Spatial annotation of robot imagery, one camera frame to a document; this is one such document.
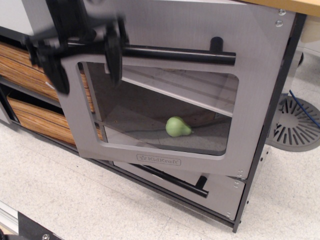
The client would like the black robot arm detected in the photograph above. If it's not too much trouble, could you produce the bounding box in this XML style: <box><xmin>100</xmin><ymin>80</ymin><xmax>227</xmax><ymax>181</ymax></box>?
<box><xmin>22</xmin><ymin>0</ymin><xmax>129</xmax><ymax>95</ymax></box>

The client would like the black oven door handle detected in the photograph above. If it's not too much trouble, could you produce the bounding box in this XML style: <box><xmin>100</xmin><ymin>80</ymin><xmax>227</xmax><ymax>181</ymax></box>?
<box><xmin>67</xmin><ymin>36</ymin><xmax>237</xmax><ymax>67</ymax></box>

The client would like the blue cable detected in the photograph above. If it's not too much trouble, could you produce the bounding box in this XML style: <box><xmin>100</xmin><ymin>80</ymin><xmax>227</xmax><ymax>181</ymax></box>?
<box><xmin>288</xmin><ymin>89</ymin><xmax>320</xmax><ymax>129</ymax></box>

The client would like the green toy pear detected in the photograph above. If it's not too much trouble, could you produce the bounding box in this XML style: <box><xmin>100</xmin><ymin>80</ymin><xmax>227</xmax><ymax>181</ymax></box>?
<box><xmin>165</xmin><ymin>116</ymin><xmax>192</xmax><ymax>137</ymax></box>

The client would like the black base plate with screw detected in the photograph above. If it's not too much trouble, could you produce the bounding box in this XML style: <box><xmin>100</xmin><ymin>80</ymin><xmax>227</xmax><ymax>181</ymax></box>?
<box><xmin>0</xmin><ymin>211</ymin><xmax>63</xmax><ymax>240</ymax></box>

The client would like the black toy kitchen cabinet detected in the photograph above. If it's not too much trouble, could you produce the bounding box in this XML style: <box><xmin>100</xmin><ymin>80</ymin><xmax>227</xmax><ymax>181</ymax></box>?
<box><xmin>0</xmin><ymin>12</ymin><xmax>308</xmax><ymax>234</ymax></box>

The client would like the wood-pattern bin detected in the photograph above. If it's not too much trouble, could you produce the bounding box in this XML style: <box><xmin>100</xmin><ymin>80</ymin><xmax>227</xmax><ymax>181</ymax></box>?
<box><xmin>6</xmin><ymin>94</ymin><xmax>106</xmax><ymax>147</ymax></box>
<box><xmin>0</xmin><ymin>41</ymin><xmax>97</xmax><ymax>114</ymax></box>

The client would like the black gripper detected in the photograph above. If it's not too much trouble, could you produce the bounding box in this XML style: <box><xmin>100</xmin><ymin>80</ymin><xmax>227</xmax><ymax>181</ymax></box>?
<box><xmin>23</xmin><ymin>9</ymin><xmax>128</xmax><ymax>95</ymax></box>

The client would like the upper wood-pattern bin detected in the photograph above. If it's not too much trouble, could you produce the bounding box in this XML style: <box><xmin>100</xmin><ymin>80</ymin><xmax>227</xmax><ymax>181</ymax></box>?
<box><xmin>0</xmin><ymin>41</ymin><xmax>97</xmax><ymax>114</ymax></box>

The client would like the grey round slotted base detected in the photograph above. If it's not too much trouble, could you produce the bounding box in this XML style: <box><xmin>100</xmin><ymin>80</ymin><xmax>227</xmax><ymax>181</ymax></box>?
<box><xmin>266</xmin><ymin>94</ymin><xmax>320</xmax><ymax>152</ymax></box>

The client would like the lower wood-pattern bin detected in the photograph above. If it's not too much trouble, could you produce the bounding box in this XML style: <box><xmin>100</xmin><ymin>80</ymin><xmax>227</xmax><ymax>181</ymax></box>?
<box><xmin>6</xmin><ymin>94</ymin><xmax>106</xmax><ymax>147</ymax></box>

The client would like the grey oven door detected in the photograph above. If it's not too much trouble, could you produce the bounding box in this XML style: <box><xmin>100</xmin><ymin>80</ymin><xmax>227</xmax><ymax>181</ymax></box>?
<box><xmin>21</xmin><ymin>0</ymin><xmax>296</xmax><ymax>181</ymax></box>

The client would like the wooden countertop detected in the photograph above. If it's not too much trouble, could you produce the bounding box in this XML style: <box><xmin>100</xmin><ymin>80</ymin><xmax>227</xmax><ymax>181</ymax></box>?
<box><xmin>243</xmin><ymin>0</ymin><xmax>320</xmax><ymax>17</ymax></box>

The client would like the grey lower drawer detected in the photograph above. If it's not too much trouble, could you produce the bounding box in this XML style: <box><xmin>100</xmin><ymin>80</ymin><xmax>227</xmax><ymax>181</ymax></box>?
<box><xmin>114</xmin><ymin>161</ymin><xmax>245</xmax><ymax>220</ymax></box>

